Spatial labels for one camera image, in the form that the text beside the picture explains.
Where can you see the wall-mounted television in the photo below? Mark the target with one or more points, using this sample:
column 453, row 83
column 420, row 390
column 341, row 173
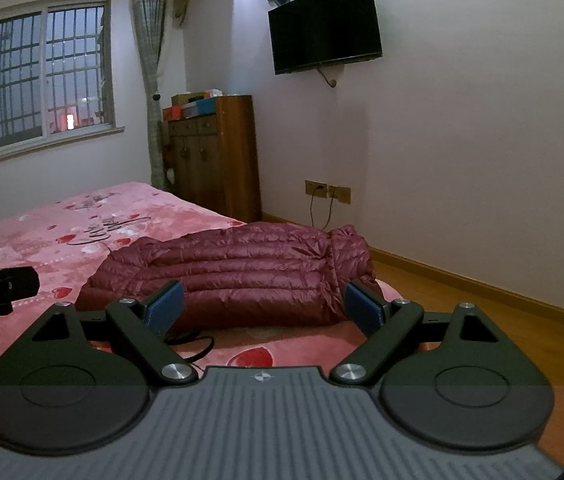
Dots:
column 324, row 25

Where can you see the tan cardboard box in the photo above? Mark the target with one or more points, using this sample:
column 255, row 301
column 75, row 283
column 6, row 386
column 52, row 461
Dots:
column 181, row 99

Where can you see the pink printed blanket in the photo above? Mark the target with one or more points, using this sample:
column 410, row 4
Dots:
column 37, row 220

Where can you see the barred window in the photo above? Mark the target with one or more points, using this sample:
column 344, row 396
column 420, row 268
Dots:
column 47, row 70

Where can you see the wooden cabinet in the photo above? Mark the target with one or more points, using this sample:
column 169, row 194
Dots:
column 222, row 160

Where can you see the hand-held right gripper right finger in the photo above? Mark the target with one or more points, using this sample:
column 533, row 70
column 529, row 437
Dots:
column 364, row 307

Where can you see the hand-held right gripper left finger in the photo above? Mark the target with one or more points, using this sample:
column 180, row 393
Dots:
column 164, row 307

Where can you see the grey box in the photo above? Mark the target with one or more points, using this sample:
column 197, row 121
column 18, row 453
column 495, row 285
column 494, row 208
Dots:
column 190, row 110

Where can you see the orange and white box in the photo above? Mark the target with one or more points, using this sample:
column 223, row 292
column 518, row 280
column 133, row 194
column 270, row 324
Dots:
column 212, row 94

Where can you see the grey checked curtain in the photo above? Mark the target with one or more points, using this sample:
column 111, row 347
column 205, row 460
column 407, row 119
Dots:
column 151, row 50

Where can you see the wall socket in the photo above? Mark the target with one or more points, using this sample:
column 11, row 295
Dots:
column 316, row 188
column 339, row 194

